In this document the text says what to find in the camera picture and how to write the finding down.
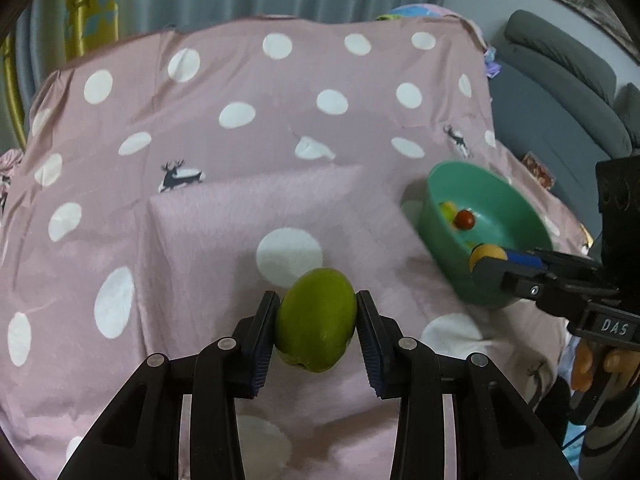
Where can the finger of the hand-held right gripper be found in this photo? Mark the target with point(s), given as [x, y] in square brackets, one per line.
[505, 275]
[525, 259]

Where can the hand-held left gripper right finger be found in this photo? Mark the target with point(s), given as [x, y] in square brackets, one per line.
[372, 355]

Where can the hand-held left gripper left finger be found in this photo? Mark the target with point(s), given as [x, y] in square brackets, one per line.
[265, 355]

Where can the brown longan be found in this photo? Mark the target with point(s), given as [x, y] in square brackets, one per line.
[487, 253]

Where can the green plastic bowl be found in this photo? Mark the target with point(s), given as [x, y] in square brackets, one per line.
[450, 260]

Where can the red tomato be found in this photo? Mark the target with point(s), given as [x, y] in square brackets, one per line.
[464, 220]

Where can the person's right hand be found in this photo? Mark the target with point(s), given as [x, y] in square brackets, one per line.
[622, 362]

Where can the red printed card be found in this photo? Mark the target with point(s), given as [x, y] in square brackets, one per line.
[539, 169]

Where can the grey sofa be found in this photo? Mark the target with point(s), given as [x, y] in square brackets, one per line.
[550, 125]

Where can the pink polka dot bedsheet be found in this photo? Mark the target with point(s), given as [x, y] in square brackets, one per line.
[200, 240]

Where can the lilac cloth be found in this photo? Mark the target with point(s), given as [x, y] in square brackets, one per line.
[492, 64]

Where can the light blue cloth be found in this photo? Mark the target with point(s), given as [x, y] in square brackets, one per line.
[415, 11]

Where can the pink crumpled cloth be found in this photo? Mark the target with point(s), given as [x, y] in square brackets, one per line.
[7, 167]

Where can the yellow patterned curtain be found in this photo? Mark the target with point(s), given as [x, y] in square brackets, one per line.
[95, 0]

